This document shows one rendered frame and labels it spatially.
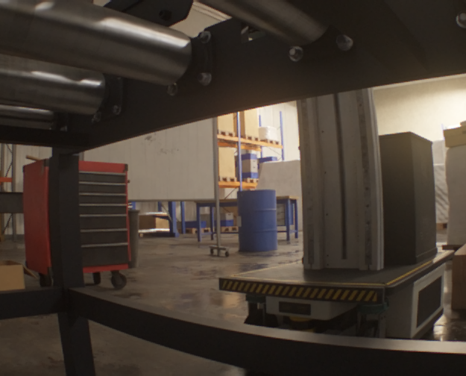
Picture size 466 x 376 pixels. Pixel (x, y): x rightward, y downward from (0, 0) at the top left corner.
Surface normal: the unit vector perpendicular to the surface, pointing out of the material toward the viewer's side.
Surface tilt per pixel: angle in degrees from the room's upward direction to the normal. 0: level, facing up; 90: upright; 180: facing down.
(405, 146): 90
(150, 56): 121
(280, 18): 160
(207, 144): 90
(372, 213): 90
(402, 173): 90
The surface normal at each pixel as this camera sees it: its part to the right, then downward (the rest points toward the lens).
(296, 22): 0.43, 0.82
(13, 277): 0.77, -0.07
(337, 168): -0.67, -0.03
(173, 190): 0.44, -0.07
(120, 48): 0.68, 0.45
